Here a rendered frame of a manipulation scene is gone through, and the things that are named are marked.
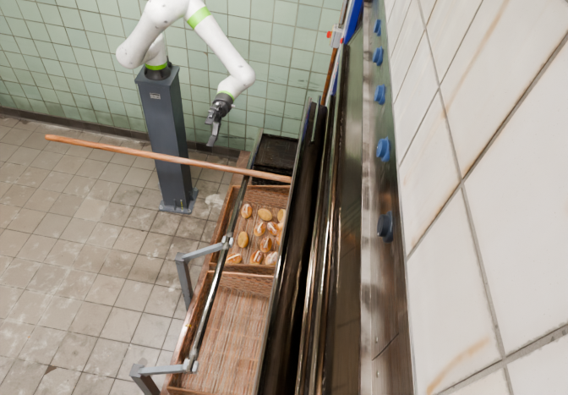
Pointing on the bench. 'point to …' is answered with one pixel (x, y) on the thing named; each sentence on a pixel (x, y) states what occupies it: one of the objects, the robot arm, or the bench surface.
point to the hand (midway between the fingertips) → (209, 134)
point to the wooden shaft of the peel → (168, 158)
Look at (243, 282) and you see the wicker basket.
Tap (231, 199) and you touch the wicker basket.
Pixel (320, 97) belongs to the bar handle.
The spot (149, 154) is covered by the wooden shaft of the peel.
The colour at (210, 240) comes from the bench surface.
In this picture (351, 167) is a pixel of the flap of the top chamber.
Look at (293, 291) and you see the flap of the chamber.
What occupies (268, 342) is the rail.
